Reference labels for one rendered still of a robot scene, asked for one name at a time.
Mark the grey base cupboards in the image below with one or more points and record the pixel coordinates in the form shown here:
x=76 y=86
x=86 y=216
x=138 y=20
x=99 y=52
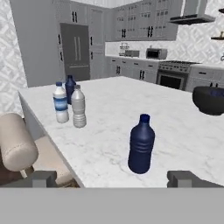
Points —
x=205 y=77
x=132 y=68

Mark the grey wall cupboards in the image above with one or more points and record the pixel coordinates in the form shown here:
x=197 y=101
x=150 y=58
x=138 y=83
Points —
x=143 y=19

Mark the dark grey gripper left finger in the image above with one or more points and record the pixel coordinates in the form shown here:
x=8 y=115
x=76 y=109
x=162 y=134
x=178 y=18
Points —
x=40 y=178

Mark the grey fridge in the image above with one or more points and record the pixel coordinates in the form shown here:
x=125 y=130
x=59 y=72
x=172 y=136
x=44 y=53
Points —
x=75 y=52

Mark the steel oven with hob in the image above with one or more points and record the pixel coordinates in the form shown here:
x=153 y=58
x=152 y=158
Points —
x=174 y=74

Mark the grey tall cupboard run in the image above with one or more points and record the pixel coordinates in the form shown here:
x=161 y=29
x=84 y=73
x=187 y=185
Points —
x=43 y=40

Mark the dark wall shelf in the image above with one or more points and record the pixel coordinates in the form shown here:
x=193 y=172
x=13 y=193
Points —
x=218 y=38
x=221 y=10

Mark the black bowl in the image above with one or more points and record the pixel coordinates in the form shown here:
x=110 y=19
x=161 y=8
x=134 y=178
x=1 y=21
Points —
x=209 y=100

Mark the white bottle with blue label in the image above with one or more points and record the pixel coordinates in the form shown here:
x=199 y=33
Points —
x=60 y=103

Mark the grey toaster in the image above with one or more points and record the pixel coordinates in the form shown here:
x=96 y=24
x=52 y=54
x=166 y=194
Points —
x=131 y=53

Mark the beige cushioned chair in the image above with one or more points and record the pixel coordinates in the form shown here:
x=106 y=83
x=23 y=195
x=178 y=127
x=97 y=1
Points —
x=20 y=148

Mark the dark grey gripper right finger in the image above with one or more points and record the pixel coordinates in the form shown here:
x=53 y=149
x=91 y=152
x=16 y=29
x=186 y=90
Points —
x=183 y=178

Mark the grey plastic bottle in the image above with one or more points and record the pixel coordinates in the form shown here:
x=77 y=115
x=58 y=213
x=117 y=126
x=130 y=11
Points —
x=78 y=108

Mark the grey range hood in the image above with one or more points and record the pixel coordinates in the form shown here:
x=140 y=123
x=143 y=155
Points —
x=193 y=13

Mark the dark blue plastic bottle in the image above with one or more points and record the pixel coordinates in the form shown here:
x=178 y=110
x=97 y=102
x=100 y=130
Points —
x=141 y=145

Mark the grey microwave oven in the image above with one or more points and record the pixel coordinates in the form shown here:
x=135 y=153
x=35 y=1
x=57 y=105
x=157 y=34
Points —
x=156 y=53

